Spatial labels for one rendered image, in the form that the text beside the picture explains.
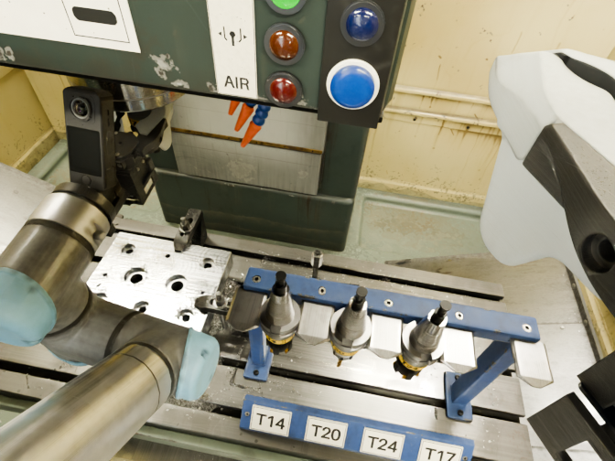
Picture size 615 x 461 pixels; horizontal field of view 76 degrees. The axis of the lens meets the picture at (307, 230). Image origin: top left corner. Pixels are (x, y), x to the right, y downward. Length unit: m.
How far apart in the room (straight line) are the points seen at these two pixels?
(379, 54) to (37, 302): 0.37
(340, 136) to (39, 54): 0.87
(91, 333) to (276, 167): 0.82
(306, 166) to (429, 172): 0.65
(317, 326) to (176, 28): 0.46
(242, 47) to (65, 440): 0.30
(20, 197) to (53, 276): 1.23
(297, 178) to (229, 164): 0.22
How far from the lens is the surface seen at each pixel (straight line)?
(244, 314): 0.63
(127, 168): 0.55
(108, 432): 0.39
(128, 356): 0.44
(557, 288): 1.37
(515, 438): 1.02
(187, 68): 0.32
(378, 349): 0.62
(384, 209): 1.71
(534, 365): 0.71
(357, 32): 0.27
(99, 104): 0.50
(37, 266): 0.46
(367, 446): 0.88
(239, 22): 0.29
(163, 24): 0.31
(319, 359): 0.95
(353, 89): 0.28
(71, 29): 0.35
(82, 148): 0.52
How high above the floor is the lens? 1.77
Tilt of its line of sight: 49 degrees down
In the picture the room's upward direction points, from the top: 5 degrees clockwise
